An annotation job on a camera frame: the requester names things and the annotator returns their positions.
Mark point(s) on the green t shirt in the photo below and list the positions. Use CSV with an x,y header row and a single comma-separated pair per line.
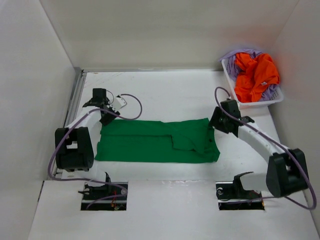
x,y
145,141

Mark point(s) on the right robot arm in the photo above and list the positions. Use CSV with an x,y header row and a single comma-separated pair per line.
x,y
286,172

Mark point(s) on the lavender t shirt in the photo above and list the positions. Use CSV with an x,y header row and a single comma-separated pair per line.
x,y
234,70

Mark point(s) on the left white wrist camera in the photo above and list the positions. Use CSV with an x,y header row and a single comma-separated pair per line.
x,y
118,103

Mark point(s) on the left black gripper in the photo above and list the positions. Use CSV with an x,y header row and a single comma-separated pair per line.
x,y
105,120

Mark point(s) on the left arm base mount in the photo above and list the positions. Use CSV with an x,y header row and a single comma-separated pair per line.
x,y
103,198

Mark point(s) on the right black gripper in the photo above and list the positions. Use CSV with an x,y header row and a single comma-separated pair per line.
x,y
217,113

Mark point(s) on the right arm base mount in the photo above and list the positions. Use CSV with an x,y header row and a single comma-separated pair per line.
x,y
232,196

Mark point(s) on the white plastic laundry basket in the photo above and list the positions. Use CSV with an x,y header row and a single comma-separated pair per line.
x,y
277,96

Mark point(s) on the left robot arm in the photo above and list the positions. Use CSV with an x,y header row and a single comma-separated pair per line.
x,y
78,141

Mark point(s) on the orange t shirt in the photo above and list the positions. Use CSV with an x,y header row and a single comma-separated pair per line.
x,y
255,77

